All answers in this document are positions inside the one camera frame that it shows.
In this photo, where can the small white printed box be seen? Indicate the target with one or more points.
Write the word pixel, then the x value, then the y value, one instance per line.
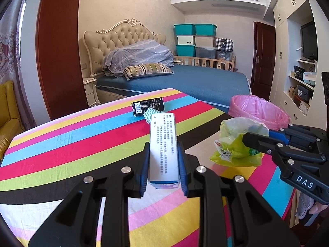
pixel 163 146

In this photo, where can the beige tufted headboard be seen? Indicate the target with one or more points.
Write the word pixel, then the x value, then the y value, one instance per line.
pixel 115 38

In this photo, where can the yellow armchair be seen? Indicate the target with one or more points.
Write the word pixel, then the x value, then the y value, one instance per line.
pixel 7 115

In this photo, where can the wooden crib rail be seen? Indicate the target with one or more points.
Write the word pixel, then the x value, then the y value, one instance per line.
pixel 205 63

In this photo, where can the dark shoe box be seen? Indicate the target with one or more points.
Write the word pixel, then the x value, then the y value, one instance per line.
pixel 304 92

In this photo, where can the beige storage box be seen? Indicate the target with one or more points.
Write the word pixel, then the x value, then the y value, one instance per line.
pixel 205 41

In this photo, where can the pink-lined trash bin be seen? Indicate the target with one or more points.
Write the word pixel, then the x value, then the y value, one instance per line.
pixel 257 108

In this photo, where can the brown wooden door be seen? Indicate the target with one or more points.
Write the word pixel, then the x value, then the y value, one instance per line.
pixel 264 56

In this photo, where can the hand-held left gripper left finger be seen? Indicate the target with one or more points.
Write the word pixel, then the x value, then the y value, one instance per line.
pixel 144 175

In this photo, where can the blue bed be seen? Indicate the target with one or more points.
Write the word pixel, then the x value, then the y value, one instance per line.
pixel 192 82

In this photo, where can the black television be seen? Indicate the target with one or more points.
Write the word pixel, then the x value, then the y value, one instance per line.
pixel 308 41

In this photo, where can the cream storage box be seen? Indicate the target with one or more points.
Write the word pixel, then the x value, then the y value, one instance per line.
pixel 185 40

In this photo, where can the white built-in cabinet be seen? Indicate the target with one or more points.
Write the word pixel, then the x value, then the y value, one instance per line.
pixel 282 56

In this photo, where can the black box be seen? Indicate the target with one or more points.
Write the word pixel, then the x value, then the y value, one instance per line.
pixel 149 106

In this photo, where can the teal storage box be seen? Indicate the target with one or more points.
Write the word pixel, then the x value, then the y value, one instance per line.
pixel 184 29
pixel 185 50
pixel 205 29

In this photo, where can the striped pillow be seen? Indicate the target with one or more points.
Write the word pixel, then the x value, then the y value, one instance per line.
pixel 149 69

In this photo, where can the green plastic bag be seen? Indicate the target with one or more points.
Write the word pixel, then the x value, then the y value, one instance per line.
pixel 231 144

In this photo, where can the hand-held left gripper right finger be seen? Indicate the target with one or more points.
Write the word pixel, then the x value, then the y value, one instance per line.
pixel 183 175

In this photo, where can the clear storage box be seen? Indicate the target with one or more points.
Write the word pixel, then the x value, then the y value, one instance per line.
pixel 205 53

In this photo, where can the lace patterned curtain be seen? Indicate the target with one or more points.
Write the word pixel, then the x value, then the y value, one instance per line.
pixel 15 56

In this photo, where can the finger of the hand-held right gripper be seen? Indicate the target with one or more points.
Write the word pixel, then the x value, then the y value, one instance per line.
pixel 279 134
pixel 259 141

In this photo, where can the brown wooden panel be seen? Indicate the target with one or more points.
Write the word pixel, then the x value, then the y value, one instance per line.
pixel 59 43

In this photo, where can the black shelf device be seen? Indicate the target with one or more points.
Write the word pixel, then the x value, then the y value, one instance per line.
pixel 299 72

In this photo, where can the grey-blue duvet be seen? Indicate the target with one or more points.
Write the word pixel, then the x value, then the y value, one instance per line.
pixel 138 54

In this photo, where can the teal patterned cloth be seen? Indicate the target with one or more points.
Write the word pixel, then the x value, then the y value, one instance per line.
pixel 149 115

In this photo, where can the white blue shelf box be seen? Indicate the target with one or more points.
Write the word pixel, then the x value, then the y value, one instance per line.
pixel 309 79

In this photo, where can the black white checked bag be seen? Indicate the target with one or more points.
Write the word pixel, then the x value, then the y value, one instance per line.
pixel 224 44

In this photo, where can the cream nightstand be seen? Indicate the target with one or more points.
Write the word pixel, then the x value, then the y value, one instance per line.
pixel 90 92

